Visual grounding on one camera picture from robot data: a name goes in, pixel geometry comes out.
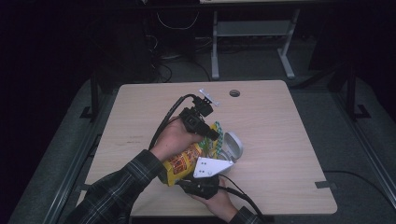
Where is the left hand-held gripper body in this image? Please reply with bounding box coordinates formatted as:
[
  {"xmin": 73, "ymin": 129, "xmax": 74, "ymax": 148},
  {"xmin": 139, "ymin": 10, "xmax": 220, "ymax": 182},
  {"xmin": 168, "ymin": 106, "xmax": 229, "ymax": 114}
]
[{"xmin": 178, "ymin": 88, "xmax": 220, "ymax": 136}]

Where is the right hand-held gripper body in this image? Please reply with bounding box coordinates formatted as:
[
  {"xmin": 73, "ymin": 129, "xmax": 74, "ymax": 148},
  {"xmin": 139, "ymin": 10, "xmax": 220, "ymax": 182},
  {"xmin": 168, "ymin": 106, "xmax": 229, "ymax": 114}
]
[{"xmin": 178, "ymin": 156, "xmax": 234, "ymax": 201}]

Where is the clear jar with grey lid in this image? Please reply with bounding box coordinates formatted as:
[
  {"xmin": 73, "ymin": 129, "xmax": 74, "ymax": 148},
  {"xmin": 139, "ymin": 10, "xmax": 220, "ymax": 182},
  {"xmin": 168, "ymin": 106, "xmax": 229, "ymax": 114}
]
[{"xmin": 217, "ymin": 131, "xmax": 245, "ymax": 164}]

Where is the yellow spouted food pouch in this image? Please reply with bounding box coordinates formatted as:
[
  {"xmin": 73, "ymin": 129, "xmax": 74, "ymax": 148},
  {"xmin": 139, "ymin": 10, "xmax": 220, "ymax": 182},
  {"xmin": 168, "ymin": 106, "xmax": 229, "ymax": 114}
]
[{"xmin": 161, "ymin": 120, "xmax": 225, "ymax": 188}]

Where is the person's right hand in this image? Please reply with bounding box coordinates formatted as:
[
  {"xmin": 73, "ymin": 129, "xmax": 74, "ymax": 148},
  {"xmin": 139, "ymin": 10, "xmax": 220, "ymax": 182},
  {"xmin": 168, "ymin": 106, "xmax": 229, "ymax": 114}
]
[{"xmin": 189, "ymin": 186, "xmax": 240, "ymax": 223}]

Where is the person's left hand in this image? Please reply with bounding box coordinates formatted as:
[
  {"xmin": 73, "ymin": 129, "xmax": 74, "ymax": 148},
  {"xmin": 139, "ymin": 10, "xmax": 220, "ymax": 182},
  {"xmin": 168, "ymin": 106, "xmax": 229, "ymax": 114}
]
[{"xmin": 148, "ymin": 116, "xmax": 204, "ymax": 163}]

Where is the black metal stand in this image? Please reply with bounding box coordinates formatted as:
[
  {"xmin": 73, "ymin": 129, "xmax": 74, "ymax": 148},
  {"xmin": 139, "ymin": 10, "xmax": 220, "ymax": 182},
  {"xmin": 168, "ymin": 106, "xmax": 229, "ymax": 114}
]
[
  {"xmin": 79, "ymin": 70, "xmax": 101, "ymax": 121},
  {"xmin": 326, "ymin": 61, "xmax": 372, "ymax": 121}
]

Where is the left hand-held gripper black cable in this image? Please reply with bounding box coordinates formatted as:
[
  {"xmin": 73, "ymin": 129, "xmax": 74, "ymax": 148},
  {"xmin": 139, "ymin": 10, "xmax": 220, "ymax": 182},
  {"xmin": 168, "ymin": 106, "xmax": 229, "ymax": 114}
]
[{"xmin": 148, "ymin": 93, "xmax": 199, "ymax": 151}]

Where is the hand-held gripper black cable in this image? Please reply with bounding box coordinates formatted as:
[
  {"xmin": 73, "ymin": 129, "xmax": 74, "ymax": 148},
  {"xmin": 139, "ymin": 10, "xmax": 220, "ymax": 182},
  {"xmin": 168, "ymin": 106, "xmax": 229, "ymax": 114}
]
[
  {"xmin": 148, "ymin": 93, "xmax": 199, "ymax": 151},
  {"xmin": 218, "ymin": 174, "xmax": 266, "ymax": 224}
]

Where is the right hand-held gripper black cable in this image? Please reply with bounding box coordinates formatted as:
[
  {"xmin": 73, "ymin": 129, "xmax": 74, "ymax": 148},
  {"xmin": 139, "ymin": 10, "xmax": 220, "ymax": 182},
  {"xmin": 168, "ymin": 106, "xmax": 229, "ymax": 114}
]
[{"xmin": 218, "ymin": 174, "xmax": 266, "ymax": 224}]

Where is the white hanging cable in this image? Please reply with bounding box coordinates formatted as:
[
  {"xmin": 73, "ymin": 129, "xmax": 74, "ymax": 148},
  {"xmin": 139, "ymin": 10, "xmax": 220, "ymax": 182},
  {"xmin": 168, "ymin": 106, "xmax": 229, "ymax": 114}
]
[{"xmin": 156, "ymin": 10, "xmax": 201, "ymax": 32}]

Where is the white metal desk frame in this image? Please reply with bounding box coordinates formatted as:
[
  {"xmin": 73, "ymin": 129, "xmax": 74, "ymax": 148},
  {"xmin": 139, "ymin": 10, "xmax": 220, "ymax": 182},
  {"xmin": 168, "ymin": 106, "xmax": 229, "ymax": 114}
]
[{"xmin": 210, "ymin": 7, "xmax": 302, "ymax": 80}]

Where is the aluminium floor rail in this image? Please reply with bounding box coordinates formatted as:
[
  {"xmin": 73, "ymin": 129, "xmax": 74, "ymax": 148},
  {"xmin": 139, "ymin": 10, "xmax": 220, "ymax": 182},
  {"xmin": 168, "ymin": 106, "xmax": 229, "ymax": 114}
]
[
  {"xmin": 330, "ymin": 90, "xmax": 396, "ymax": 208},
  {"xmin": 46, "ymin": 90, "xmax": 120, "ymax": 224}
]

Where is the black floor cable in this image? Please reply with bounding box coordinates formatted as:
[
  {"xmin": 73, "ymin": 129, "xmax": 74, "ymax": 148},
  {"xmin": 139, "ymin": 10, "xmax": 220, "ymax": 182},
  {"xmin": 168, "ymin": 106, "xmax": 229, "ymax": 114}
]
[{"xmin": 323, "ymin": 169, "xmax": 396, "ymax": 204}]

